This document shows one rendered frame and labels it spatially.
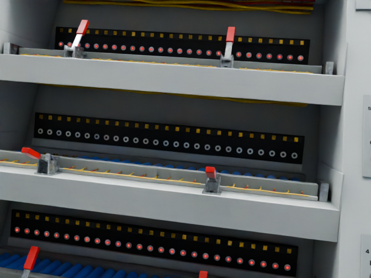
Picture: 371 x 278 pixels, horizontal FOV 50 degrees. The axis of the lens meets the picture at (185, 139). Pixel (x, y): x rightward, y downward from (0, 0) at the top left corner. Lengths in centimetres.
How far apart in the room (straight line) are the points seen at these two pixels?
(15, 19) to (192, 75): 40
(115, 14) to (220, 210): 56
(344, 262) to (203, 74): 34
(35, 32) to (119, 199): 47
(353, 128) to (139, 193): 32
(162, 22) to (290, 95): 40
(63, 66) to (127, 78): 11
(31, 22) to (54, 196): 42
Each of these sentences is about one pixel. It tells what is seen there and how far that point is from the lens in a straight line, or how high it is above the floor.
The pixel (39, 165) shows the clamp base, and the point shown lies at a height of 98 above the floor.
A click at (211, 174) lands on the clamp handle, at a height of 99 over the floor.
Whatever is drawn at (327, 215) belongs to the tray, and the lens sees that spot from 59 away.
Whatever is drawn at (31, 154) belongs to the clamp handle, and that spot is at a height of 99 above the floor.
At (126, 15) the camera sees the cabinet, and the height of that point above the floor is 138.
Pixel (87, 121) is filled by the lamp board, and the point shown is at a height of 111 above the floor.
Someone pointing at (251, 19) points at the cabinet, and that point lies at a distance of 91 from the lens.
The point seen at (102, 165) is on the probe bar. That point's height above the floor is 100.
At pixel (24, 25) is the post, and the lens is 91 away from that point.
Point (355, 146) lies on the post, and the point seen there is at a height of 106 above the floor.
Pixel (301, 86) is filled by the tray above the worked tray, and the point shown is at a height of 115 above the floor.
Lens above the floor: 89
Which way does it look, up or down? 15 degrees up
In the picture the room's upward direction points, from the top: 8 degrees clockwise
